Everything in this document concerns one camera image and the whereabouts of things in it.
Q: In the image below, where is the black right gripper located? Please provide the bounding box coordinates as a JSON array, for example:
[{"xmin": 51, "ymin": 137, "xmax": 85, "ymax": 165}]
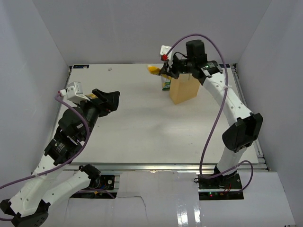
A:
[{"xmin": 160, "ymin": 56, "xmax": 195, "ymax": 80}]

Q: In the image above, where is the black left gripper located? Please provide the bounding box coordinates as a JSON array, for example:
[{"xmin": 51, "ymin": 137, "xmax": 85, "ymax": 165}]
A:
[{"xmin": 74, "ymin": 88, "xmax": 120, "ymax": 140}]

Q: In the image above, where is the yellow snack bar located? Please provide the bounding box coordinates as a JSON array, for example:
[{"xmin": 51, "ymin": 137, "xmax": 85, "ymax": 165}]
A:
[{"xmin": 147, "ymin": 65, "xmax": 161, "ymax": 76}]

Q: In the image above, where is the yellow snack packet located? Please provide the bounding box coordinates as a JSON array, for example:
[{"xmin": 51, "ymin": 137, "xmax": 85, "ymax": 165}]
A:
[{"xmin": 86, "ymin": 94, "xmax": 97, "ymax": 100}]

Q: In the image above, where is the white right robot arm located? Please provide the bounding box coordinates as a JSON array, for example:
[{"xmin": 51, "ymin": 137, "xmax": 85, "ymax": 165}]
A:
[{"xmin": 159, "ymin": 40, "xmax": 263, "ymax": 189}]

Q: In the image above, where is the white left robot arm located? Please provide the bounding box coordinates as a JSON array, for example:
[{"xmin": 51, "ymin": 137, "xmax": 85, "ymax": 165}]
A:
[{"xmin": 0, "ymin": 89, "xmax": 120, "ymax": 227}]

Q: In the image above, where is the green snack packet behind bag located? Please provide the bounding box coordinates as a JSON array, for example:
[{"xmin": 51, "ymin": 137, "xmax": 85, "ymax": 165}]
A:
[{"xmin": 161, "ymin": 75, "xmax": 171, "ymax": 91}]

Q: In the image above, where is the brown paper bag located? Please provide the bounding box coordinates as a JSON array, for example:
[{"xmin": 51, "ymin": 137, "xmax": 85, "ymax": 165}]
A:
[{"xmin": 169, "ymin": 73, "xmax": 200, "ymax": 105}]

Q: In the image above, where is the blue label left corner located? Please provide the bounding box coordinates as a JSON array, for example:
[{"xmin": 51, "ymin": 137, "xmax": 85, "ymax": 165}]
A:
[{"xmin": 72, "ymin": 64, "xmax": 89, "ymax": 69}]

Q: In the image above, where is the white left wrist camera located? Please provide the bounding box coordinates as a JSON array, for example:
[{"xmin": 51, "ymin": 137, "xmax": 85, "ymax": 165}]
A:
[{"xmin": 58, "ymin": 82, "xmax": 89, "ymax": 104}]

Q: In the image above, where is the aluminium front rail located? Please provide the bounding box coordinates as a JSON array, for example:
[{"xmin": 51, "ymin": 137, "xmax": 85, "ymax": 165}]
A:
[{"xmin": 42, "ymin": 163, "xmax": 268, "ymax": 172}]

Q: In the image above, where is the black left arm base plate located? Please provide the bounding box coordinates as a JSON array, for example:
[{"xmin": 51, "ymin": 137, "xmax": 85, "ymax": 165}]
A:
[{"xmin": 97, "ymin": 175, "xmax": 115, "ymax": 190}]

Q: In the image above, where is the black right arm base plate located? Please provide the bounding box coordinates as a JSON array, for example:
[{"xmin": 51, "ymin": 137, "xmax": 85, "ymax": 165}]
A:
[{"xmin": 194, "ymin": 174, "xmax": 242, "ymax": 189}]

